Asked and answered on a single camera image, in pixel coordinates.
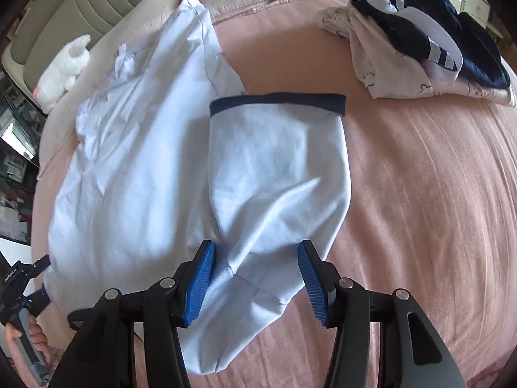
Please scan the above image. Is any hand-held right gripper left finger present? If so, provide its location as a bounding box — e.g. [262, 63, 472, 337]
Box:
[48, 239, 219, 388]

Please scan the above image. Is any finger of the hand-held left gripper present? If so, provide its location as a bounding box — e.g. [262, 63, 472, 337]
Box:
[23, 254, 51, 288]
[24, 286, 52, 317]

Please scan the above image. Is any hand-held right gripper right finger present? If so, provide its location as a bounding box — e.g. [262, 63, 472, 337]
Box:
[297, 239, 469, 388]

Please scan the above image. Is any white navy-trimmed T-shirt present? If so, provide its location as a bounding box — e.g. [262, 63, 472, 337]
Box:
[47, 0, 352, 374]

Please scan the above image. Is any person's left hand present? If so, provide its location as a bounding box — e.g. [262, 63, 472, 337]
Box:
[3, 321, 55, 372]

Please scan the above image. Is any pink bed sheet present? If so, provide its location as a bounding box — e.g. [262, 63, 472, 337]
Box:
[30, 0, 517, 388]

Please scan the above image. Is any dark glass display cabinet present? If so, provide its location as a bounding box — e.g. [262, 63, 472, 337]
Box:
[0, 69, 46, 247]

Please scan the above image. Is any white plush toy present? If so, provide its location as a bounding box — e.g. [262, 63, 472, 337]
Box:
[32, 34, 91, 114]

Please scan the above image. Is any pink printed garment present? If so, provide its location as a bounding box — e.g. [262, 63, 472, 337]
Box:
[321, 8, 517, 108]

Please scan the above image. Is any beige padded headboard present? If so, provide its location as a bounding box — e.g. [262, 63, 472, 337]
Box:
[2, 0, 203, 90]

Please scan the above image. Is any navy white striped garment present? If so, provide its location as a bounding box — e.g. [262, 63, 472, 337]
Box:
[351, 0, 510, 90]

